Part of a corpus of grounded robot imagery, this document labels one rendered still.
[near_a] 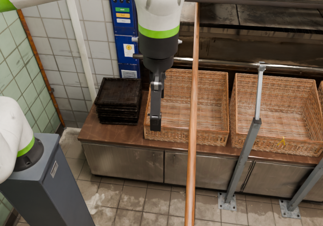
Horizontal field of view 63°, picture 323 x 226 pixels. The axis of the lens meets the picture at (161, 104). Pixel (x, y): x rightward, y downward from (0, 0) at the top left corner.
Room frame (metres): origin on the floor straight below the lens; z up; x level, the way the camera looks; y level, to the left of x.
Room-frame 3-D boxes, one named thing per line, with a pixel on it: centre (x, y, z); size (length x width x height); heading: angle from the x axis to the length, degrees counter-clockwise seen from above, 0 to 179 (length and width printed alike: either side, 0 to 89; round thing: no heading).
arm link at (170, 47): (0.54, 0.01, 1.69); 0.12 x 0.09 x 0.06; 86
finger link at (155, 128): (0.47, 0.02, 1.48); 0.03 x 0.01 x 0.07; 86
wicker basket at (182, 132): (1.33, -0.18, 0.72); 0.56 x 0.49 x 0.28; 83
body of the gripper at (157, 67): (0.54, 0.01, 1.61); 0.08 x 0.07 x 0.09; 176
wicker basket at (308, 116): (1.25, -0.77, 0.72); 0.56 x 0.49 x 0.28; 82
